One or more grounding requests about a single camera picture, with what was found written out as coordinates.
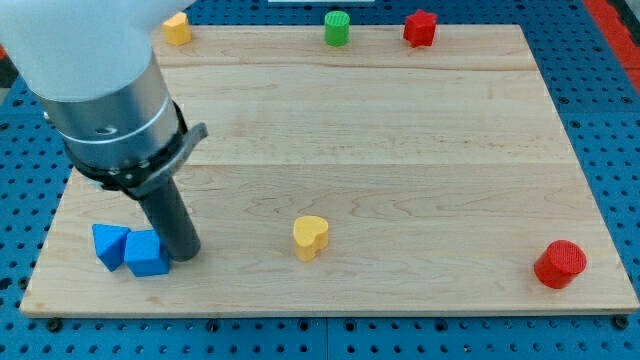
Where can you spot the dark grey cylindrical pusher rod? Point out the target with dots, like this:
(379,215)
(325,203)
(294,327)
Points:
(166,212)

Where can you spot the blue triangle block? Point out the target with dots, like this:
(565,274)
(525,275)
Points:
(109,243)

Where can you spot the red star block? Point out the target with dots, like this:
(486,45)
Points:
(420,28)

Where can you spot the yellow hexagon block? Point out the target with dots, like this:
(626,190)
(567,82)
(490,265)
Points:
(177,30)

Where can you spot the yellow heart block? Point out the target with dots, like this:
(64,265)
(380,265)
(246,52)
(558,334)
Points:
(311,235)

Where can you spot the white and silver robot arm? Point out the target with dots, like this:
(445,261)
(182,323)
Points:
(93,68)

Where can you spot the green cylinder block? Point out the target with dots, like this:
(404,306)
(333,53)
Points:
(336,26)

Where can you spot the red cylinder block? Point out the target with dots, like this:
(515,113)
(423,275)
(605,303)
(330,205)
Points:
(560,263)

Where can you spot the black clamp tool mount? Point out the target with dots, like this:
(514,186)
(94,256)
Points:
(142,162)

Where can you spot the blue cube block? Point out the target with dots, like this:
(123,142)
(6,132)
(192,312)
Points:
(145,255)

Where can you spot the light wooden board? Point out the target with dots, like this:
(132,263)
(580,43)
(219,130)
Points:
(444,172)

